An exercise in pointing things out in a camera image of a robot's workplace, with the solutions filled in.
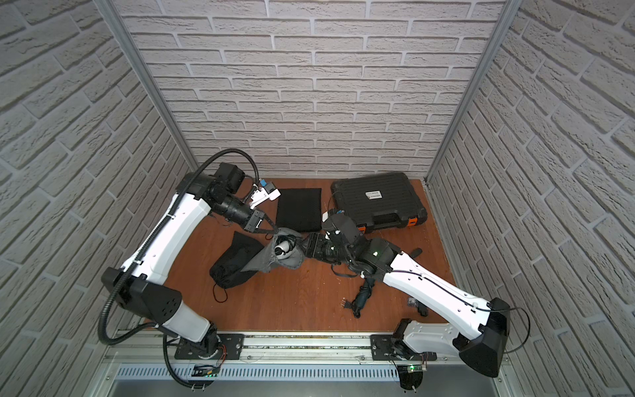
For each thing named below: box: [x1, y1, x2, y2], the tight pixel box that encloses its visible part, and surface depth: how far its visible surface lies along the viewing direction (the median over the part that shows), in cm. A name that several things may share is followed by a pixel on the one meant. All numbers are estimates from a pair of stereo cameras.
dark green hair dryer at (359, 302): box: [343, 277, 376, 319], surface depth 83 cm
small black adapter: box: [406, 296, 429, 317], surface depth 82 cm
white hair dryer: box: [274, 234, 297, 256], surface depth 75 cm
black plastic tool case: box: [330, 172, 428, 235], surface depth 105 cm
